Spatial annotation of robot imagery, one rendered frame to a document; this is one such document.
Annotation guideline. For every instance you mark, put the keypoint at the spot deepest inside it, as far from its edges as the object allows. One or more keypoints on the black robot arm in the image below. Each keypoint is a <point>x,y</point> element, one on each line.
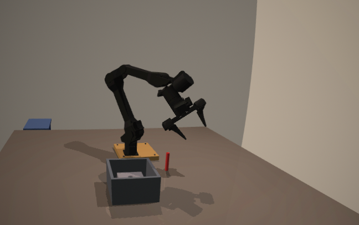
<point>133,128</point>

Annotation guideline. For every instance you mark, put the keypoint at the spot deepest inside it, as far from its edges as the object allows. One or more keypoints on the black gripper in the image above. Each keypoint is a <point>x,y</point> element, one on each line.
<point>169,123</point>

